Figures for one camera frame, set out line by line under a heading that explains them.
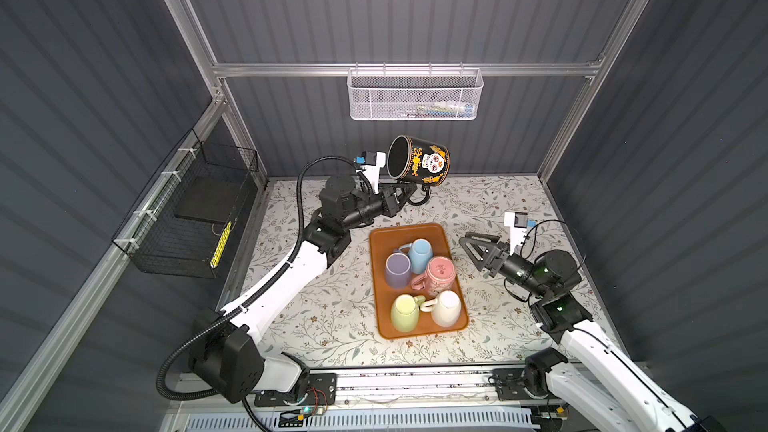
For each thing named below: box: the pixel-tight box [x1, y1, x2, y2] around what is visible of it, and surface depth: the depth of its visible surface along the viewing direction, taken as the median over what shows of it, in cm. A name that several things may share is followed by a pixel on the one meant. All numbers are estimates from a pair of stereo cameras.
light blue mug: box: [399, 238, 434, 274], surface depth 91 cm
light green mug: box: [391, 294, 426, 333], surface depth 80 cm
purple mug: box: [385, 248, 411, 289], surface depth 89 cm
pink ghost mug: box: [412, 256, 456, 295], surface depth 84 cm
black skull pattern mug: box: [387, 135, 451, 206], surface depth 66 cm
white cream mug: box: [420, 290, 462, 328], surface depth 81 cm
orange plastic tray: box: [370, 222, 469, 339], surface depth 87 cm
